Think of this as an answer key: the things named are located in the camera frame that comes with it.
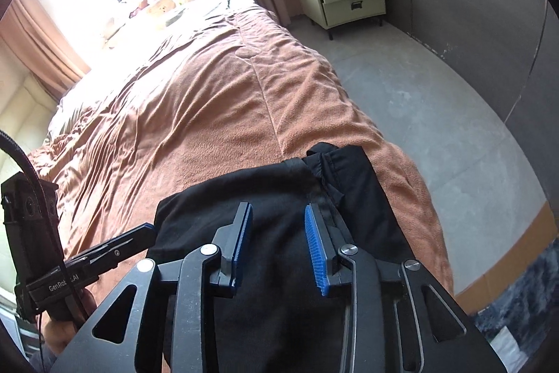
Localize cream nightstand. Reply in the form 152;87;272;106
290;0;387;41

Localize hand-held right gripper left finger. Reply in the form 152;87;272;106
52;202;254;373

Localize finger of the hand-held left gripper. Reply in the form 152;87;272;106
65;223;155;282

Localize white bed sheet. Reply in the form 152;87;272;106
166;0;280;28

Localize person's left hand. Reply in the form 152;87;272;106
44;292;97;356

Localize cream padded headboard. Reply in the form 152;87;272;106
0;71;59;181

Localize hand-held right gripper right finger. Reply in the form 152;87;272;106
304;203;507;373

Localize brown fleece blanket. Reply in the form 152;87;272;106
26;1;455;299

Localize dark blue rug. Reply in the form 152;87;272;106
469;242;559;356

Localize black pants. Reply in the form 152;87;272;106
146;142;422;373

